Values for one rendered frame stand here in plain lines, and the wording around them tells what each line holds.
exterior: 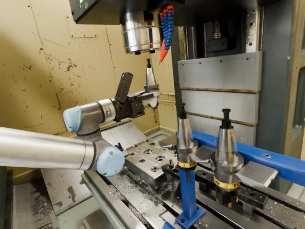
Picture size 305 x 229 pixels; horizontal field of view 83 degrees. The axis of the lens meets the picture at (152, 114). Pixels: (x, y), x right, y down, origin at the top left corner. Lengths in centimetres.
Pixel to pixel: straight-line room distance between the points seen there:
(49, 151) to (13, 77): 118
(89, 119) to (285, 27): 82
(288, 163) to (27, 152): 49
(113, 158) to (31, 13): 136
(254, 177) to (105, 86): 152
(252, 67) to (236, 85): 11
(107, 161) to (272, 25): 83
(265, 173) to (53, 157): 42
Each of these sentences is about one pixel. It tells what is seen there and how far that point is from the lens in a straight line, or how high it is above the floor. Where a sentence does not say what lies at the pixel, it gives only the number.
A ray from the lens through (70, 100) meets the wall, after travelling 162.
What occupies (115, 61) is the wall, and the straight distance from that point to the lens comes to 177.
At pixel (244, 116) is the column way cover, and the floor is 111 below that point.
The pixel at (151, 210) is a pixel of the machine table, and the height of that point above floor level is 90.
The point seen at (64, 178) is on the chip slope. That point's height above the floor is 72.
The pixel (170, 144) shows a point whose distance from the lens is 47.
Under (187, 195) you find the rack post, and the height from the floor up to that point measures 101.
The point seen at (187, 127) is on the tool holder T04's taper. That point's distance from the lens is 42.
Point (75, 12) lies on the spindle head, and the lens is 71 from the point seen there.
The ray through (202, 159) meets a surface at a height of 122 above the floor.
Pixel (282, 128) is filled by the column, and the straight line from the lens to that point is 99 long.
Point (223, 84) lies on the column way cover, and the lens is 99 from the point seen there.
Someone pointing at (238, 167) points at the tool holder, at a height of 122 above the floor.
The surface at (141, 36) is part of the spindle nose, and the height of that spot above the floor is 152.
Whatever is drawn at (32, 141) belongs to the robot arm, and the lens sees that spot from 44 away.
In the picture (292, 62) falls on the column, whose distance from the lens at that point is 94.
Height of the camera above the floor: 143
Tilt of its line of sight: 17 degrees down
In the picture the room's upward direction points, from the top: 8 degrees counter-clockwise
